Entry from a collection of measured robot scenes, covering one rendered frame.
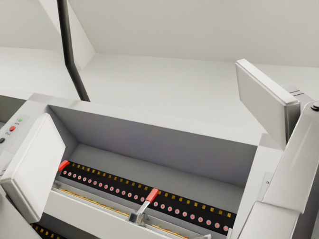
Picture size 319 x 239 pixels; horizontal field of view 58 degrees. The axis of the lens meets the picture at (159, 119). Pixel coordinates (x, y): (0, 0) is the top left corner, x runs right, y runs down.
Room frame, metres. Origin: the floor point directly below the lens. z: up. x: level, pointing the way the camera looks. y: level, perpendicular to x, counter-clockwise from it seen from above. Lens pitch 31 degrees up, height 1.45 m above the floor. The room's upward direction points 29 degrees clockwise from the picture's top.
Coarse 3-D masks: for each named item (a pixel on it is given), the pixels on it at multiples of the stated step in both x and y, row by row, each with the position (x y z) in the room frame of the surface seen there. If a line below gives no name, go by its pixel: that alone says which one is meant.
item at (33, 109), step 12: (48, 96) 0.81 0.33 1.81; (24, 108) 0.84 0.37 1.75; (36, 108) 0.81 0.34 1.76; (48, 108) 0.81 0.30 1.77; (12, 120) 0.84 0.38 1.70; (60, 120) 0.86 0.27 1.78; (0, 132) 0.84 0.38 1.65; (24, 132) 0.80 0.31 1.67; (60, 132) 0.88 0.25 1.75; (12, 144) 0.80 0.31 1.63; (72, 144) 0.94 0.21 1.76
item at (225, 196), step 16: (80, 144) 0.96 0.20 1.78; (80, 160) 0.94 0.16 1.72; (96, 160) 0.90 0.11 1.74; (112, 160) 0.87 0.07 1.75; (128, 160) 0.84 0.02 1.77; (128, 176) 0.83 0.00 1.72; (144, 176) 0.80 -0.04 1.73; (160, 176) 0.77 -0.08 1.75; (176, 176) 0.75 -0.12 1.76; (192, 176) 0.73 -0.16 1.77; (176, 192) 0.74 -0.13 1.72; (192, 192) 0.72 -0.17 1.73; (208, 192) 0.69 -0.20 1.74; (224, 192) 0.67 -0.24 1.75; (240, 192) 0.65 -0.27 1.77; (224, 208) 0.67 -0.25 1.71; (48, 224) 0.91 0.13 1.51; (64, 224) 0.89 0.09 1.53
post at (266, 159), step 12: (276, 144) 0.44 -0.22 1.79; (264, 156) 0.45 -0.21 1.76; (276, 156) 0.44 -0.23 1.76; (252, 168) 0.46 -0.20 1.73; (264, 168) 0.45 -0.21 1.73; (252, 180) 0.46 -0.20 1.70; (252, 192) 0.45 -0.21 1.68; (240, 204) 0.46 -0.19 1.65; (252, 204) 0.45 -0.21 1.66; (240, 216) 0.46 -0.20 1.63; (240, 228) 0.45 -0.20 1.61
